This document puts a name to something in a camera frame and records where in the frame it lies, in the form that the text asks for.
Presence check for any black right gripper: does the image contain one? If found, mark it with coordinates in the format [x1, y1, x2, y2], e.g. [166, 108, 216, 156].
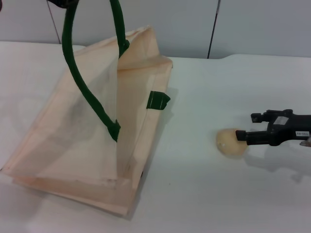
[235, 109, 311, 147]

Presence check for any round tan potato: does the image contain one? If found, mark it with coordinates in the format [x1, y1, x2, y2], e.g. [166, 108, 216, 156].
[216, 128, 250, 159]

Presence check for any beige handbag with green handles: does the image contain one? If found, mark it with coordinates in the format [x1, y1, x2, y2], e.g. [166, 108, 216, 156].
[0, 0, 173, 216]

